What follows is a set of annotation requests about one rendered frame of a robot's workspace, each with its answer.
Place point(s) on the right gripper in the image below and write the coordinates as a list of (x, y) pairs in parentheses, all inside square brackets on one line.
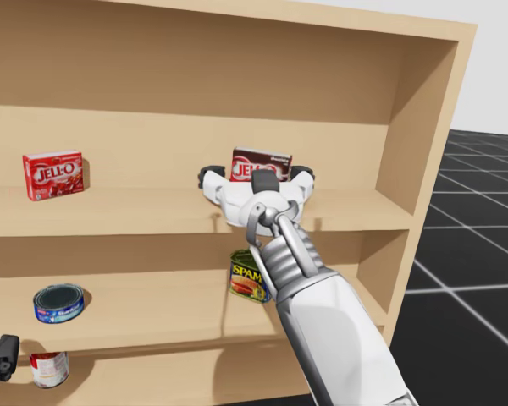
[(237, 203)]

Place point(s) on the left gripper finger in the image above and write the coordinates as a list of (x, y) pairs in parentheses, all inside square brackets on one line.
[(5, 355)]

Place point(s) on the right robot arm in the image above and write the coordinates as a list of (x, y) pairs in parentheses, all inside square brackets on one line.
[(330, 321)]

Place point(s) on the pale wooden shelf unit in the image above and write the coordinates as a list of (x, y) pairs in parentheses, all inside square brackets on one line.
[(152, 63)]

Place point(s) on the brown carton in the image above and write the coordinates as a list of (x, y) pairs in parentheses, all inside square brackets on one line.
[(243, 162)]

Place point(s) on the red and white can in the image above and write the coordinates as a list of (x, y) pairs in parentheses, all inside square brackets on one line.
[(48, 370)]

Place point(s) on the blue flat can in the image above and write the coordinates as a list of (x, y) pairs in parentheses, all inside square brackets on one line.
[(59, 304)]

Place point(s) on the green and blue rectangular can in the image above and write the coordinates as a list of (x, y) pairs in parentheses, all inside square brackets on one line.
[(243, 279)]

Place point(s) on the red carton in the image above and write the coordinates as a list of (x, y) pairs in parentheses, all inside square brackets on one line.
[(53, 175)]

